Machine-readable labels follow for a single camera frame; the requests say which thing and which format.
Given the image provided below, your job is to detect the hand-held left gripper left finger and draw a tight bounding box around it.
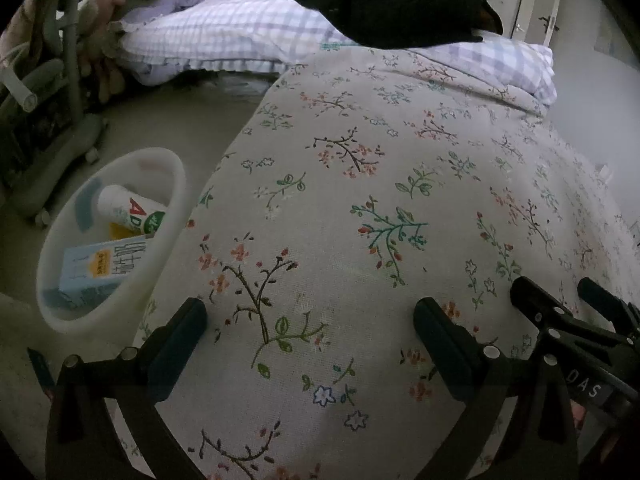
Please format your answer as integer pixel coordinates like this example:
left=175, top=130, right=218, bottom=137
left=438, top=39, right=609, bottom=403
left=45, top=298, right=208, bottom=480

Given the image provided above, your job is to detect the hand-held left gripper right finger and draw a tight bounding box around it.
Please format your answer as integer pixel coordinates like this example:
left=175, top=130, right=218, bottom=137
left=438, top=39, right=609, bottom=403
left=413, top=297, right=579, bottom=480

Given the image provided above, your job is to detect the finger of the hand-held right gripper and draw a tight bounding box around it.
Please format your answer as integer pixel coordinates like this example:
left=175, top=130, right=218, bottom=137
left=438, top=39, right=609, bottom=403
left=510, top=276, right=637, bottom=362
left=577, top=276, right=640, bottom=337

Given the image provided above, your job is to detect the light blue carton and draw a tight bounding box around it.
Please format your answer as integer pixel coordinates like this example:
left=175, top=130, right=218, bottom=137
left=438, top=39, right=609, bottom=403
left=59, top=234, right=157, bottom=307

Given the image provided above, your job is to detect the white round plastic basket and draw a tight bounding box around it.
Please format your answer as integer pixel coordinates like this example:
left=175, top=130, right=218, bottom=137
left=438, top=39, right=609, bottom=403
left=36, top=147, right=187, bottom=335

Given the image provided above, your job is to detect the dark flat strip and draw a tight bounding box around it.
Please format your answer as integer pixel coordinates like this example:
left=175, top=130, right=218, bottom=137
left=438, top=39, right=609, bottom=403
left=27, top=347, right=57, bottom=395

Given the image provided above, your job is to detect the floral bed sheet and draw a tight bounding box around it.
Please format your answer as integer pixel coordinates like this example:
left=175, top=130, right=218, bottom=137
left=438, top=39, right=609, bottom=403
left=112, top=42, right=640, bottom=480

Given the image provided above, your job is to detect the checked pillow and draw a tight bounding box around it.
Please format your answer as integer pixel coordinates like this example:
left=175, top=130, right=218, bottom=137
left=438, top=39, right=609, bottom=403
left=107, top=0, right=353, bottom=86
left=425, top=35, right=558, bottom=107

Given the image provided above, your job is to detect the white door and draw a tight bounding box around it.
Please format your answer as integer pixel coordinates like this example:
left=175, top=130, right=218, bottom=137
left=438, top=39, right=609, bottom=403
left=457, top=0, right=540, bottom=45
left=537, top=0, right=567, bottom=52

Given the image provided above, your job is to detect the brown plush toy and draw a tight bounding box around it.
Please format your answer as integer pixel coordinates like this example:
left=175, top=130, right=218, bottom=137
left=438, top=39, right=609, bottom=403
left=77, top=0, right=128, bottom=103

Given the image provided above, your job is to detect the black cloth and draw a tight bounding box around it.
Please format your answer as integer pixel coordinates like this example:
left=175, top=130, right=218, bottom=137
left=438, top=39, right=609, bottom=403
left=275, top=0, right=504, bottom=50

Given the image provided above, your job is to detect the grey metal frame stand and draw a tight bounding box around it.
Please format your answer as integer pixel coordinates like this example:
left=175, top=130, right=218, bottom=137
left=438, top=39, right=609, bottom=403
left=0, top=0, right=108, bottom=227

